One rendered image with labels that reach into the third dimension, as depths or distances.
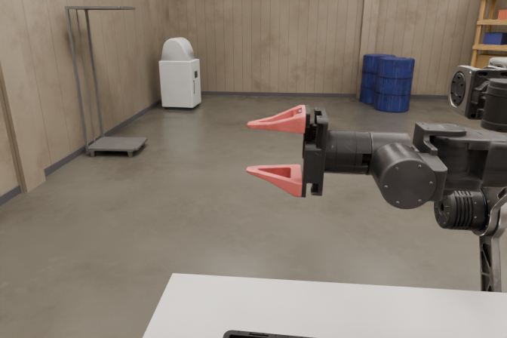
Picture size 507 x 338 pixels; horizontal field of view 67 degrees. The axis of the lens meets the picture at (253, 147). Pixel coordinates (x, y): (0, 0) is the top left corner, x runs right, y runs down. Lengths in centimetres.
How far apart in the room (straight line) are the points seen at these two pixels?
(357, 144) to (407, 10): 843
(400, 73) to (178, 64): 401
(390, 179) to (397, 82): 703
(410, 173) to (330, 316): 101
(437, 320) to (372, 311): 20
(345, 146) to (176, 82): 689
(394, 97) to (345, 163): 702
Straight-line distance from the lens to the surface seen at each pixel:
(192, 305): 142
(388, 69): 744
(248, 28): 861
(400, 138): 50
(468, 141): 51
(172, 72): 731
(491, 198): 174
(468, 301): 160
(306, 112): 48
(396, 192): 43
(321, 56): 862
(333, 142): 48
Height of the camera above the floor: 162
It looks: 18 degrees down
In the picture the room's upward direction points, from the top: straight up
